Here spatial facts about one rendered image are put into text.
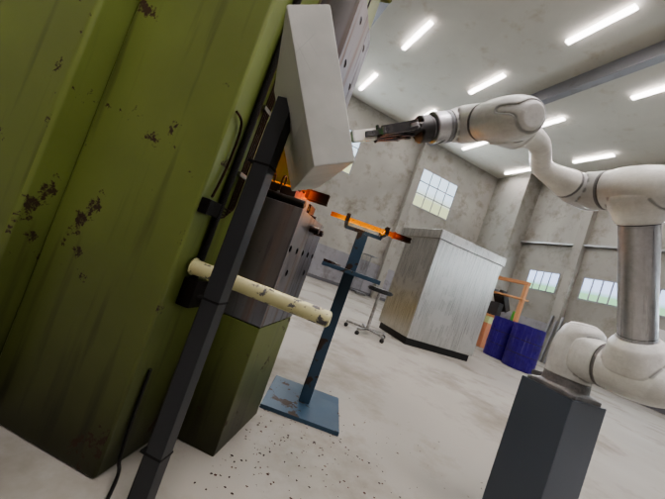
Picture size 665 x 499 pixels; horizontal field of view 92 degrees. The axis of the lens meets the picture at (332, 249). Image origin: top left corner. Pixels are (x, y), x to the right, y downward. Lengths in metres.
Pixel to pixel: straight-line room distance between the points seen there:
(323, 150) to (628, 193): 0.98
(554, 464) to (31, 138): 1.93
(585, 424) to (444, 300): 3.83
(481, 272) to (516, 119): 4.83
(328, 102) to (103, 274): 0.81
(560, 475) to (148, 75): 1.89
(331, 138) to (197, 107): 0.56
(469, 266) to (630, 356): 4.17
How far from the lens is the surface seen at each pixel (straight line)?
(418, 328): 5.07
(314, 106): 0.63
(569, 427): 1.53
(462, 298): 5.47
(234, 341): 1.23
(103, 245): 1.15
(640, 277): 1.37
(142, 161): 1.12
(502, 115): 0.91
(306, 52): 0.66
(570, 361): 1.53
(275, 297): 0.91
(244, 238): 0.73
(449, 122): 1.01
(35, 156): 1.23
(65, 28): 1.34
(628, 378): 1.45
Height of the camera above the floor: 0.77
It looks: 2 degrees up
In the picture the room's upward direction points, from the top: 20 degrees clockwise
